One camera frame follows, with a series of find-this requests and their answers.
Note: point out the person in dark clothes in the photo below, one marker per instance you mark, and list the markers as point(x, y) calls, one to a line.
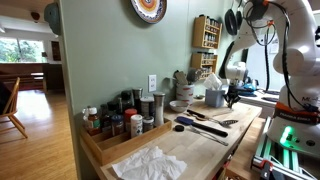
point(4, 98)

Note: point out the colourful decorative wall plate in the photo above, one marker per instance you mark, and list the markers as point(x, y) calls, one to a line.
point(151, 8)

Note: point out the metal ladle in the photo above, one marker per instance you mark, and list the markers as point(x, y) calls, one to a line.
point(199, 74)

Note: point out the round black cap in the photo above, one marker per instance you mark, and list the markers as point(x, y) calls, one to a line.
point(179, 128)

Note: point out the black pepper grinder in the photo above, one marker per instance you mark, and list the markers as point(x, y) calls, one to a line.
point(137, 98)

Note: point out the small white bowl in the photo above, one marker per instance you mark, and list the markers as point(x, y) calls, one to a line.
point(178, 106)

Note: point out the wooden bench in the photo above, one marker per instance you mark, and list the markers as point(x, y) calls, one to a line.
point(23, 80)

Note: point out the black plastic spoon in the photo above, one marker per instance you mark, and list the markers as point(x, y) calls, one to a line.
point(191, 76)

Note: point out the red lid spice jar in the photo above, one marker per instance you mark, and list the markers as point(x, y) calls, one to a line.
point(130, 115)

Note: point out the white cap sauce bottle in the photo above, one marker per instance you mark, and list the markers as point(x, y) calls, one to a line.
point(94, 121)

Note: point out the white spice shaker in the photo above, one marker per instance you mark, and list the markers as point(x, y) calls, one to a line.
point(136, 126)

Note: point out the white tissue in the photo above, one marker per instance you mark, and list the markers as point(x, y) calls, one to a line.
point(212, 81)

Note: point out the white wall outlet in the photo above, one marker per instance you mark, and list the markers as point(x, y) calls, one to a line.
point(152, 83)

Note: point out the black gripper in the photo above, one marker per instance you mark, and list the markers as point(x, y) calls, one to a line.
point(233, 89)

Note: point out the wooden spice tray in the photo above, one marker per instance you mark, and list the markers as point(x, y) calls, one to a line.
point(110, 146)

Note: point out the white fridge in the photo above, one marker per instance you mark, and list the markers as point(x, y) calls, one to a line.
point(256, 70)

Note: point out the blue lid spice jar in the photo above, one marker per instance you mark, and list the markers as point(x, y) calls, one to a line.
point(117, 126)

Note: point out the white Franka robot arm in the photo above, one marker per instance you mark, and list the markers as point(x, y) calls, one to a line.
point(300, 60)

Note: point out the white chili print utensil crock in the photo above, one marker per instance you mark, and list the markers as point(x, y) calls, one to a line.
point(185, 93)

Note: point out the small dark dish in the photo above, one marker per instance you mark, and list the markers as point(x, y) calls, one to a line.
point(200, 97)

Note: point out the wooden wall spice rack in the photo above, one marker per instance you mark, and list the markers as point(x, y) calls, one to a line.
point(200, 33)
point(196, 61)

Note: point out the dark spice bottle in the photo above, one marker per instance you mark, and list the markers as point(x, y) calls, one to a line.
point(105, 118)

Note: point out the wooden chair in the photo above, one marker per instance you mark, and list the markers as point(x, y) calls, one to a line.
point(13, 110)

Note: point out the tall steel pepper mill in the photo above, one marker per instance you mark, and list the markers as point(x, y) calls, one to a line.
point(159, 110)

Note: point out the small black lid jar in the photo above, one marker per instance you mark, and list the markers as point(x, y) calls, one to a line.
point(148, 124)

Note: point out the dark green wall mask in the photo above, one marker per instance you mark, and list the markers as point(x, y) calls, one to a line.
point(52, 18)

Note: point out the blue tissue box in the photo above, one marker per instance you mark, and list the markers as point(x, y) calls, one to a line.
point(215, 97)

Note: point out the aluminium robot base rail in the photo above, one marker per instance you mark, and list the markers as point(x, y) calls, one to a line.
point(286, 160)

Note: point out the small clear bottle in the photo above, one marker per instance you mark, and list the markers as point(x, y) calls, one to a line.
point(85, 116)

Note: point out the crumpled white paper towel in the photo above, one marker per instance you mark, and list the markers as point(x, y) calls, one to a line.
point(150, 165)

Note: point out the white stove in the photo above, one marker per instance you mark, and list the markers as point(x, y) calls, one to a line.
point(256, 100)

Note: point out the dark glass jar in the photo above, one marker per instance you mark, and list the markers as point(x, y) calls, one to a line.
point(126, 99)

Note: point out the large silver lid jar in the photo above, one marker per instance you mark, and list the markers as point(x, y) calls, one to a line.
point(147, 106)

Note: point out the blue and black spatula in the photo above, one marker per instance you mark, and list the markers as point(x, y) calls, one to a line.
point(200, 126)

